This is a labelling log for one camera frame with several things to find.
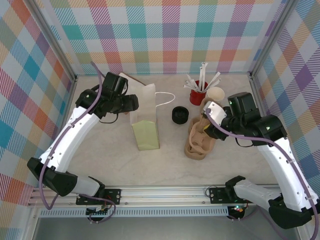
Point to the white and green paper bag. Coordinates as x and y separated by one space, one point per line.
145 107

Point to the white paper napkin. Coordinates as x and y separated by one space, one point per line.
123 76

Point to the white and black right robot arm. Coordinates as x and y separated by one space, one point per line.
287 170

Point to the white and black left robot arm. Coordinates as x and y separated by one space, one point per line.
67 140

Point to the brown cardboard napkin tray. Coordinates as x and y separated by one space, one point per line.
136 79

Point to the stack of black cup lids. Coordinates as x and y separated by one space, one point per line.
180 115

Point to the red tin holder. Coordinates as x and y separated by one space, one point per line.
197 97

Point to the paper cup with beige inside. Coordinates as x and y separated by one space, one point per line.
215 93

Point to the white paper stick packet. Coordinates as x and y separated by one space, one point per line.
215 83
201 77
205 72
188 87
213 80
192 80
190 83

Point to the small circuit board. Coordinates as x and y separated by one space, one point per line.
98 210
237 209

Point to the grey metal panel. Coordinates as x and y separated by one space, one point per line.
175 230

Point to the aluminium frame profile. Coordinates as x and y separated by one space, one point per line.
262 110
55 42
272 37
68 100

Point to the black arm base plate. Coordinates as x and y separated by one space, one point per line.
217 195
113 196

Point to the aluminium mounting rail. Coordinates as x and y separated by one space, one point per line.
162 193

